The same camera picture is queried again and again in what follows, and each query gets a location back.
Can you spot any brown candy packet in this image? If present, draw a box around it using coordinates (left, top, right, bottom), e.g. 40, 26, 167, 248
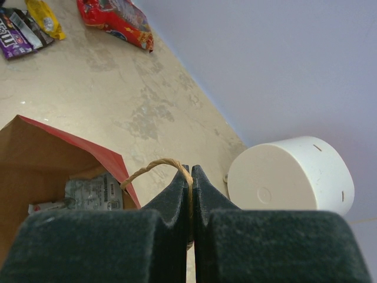
11, 9, 55, 50

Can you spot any silver candy packet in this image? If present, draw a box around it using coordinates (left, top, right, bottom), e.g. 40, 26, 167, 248
65, 172, 123, 210
28, 198, 76, 215

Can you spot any yellow candy packet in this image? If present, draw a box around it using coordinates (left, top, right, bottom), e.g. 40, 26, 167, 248
25, 0, 66, 40

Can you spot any red paper bag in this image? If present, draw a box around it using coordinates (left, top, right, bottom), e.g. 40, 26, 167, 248
0, 114, 194, 254

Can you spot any cream cylindrical container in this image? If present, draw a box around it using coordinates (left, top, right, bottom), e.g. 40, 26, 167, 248
227, 136, 355, 216

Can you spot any large red snack bag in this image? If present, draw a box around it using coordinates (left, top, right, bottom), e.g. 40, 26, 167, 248
77, 0, 154, 52

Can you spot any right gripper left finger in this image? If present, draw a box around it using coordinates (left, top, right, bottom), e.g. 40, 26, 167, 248
5, 173, 189, 282

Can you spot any purple chocolate candy packet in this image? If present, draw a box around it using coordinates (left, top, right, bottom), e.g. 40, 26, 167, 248
1, 7, 36, 60

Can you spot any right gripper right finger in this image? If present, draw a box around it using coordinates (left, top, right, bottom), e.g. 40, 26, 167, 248
191, 165, 372, 282

